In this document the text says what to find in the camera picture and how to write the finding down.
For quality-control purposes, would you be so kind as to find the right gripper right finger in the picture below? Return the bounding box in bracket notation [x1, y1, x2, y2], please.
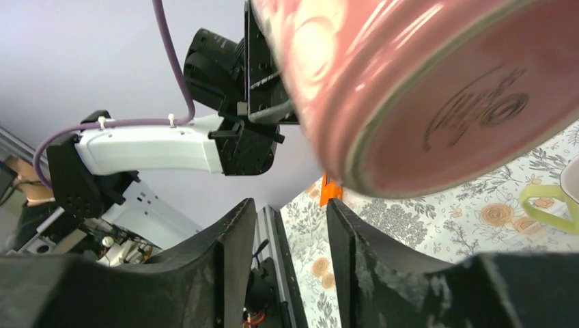
[326, 199, 578, 327]

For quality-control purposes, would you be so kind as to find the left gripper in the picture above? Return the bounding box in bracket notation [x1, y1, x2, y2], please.
[237, 1, 299, 125]

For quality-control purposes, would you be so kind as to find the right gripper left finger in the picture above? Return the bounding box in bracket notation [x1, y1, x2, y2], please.
[1, 198, 257, 327]

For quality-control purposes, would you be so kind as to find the pink ghost mug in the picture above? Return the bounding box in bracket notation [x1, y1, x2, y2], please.
[253, 0, 578, 199]

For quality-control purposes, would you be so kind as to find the light green mug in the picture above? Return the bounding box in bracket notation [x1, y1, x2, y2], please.
[519, 156, 578, 235]

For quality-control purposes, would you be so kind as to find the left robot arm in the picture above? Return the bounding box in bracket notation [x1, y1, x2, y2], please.
[33, 1, 298, 218]

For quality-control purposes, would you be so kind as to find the orange small package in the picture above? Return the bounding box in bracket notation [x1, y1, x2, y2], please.
[320, 172, 343, 207]

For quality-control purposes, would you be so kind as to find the floral tablecloth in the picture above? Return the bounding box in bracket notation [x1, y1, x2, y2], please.
[281, 124, 578, 327]

